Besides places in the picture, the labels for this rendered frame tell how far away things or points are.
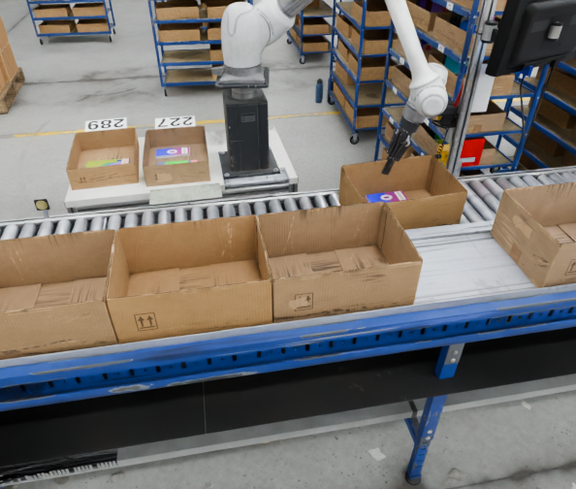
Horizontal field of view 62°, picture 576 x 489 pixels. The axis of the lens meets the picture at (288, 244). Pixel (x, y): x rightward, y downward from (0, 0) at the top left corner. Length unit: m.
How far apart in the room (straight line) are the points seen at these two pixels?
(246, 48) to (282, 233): 0.87
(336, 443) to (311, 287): 1.03
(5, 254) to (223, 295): 0.65
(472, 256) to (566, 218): 0.40
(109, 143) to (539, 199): 1.92
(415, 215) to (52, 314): 1.22
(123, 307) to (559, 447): 1.81
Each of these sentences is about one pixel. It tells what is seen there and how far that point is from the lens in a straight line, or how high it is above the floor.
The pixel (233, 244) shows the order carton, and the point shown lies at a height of 0.95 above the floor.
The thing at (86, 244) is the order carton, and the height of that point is 1.01.
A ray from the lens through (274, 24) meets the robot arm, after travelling 2.18.
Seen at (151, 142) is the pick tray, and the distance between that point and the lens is 2.53.
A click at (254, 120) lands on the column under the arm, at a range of 2.14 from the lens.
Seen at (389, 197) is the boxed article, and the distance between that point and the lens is 2.04.
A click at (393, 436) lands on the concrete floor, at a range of 2.18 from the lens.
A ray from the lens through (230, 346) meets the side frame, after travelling 1.22.
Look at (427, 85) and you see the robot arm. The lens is 1.73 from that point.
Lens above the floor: 1.83
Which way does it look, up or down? 37 degrees down
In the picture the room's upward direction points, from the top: straight up
